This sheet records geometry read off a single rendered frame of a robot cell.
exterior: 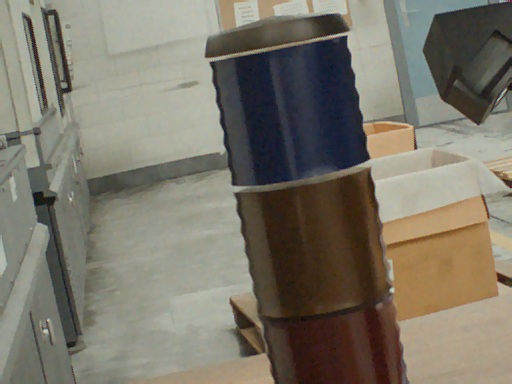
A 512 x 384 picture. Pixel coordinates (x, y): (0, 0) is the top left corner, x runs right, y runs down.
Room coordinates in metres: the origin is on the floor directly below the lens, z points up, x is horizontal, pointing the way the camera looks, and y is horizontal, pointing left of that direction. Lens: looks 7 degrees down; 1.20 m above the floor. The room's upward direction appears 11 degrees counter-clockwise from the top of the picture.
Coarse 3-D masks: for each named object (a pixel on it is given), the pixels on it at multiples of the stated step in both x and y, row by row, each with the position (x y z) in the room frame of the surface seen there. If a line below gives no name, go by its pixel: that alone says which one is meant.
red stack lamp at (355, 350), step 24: (336, 312) 0.33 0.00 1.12; (360, 312) 0.32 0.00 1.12; (384, 312) 0.33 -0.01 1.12; (264, 336) 0.34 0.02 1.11; (288, 336) 0.33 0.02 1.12; (312, 336) 0.32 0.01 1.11; (336, 336) 0.32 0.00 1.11; (360, 336) 0.32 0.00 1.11; (384, 336) 0.33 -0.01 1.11; (288, 360) 0.33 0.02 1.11; (312, 360) 0.32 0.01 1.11; (336, 360) 0.32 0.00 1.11; (360, 360) 0.32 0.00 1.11; (384, 360) 0.33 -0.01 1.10
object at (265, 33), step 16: (272, 16) 0.34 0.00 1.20; (288, 16) 0.33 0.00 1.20; (304, 16) 0.33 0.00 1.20; (320, 16) 0.33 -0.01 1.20; (336, 16) 0.33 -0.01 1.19; (224, 32) 0.33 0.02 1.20; (240, 32) 0.33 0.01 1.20; (256, 32) 0.32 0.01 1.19; (272, 32) 0.32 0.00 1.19; (288, 32) 0.32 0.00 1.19; (304, 32) 0.32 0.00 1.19; (320, 32) 0.33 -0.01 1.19; (336, 32) 0.33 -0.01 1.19; (208, 48) 0.33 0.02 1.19; (224, 48) 0.33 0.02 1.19; (240, 48) 0.32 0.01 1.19; (256, 48) 0.32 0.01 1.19
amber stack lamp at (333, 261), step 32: (256, 192) 0.33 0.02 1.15; (288, 192) 0.32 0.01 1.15; (320, 192) 0.32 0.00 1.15; (352, 192) 0.33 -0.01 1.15; (256, 224) 0.33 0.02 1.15; (288, 224) 0.32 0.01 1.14; (320, 224) 0.32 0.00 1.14; (352, 224) 0.33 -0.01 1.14; (256, 256) 0.33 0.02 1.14; (288, 256) 0.32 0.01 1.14; (320, 256) 0.32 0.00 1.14; (352, 256) 0.33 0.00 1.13; (384, 256) 0.34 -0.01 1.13; (256, 288) 0.33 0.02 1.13; (288, 288) 0.32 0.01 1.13; (320, 288) 0.32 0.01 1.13; (352, 288) 0.32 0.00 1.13; (384, 288) 0.33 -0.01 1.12
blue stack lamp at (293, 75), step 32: (224, 64) 0.33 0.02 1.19; (256, 64) 0.32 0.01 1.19; (288, 64) 0.32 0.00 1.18; (320, 64) 0.33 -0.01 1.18; (224, 96) 0.33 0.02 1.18; (256, 96) 0.32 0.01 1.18; (288, 96) 0.32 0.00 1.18; (320, 96) 0.33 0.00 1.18; (352, 96) 0.33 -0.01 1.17; (224, 128) 0.33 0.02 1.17; (256, 128) 0.33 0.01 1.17; (288, 128) 0.32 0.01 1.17; (320, 128) 0.32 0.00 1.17; (352, 128) 0.33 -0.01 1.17; (256, 160) 0.33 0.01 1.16; (288, 160) 0.32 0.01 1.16; (320, 160) 0.32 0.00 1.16; (352, 160) 0.33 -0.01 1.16
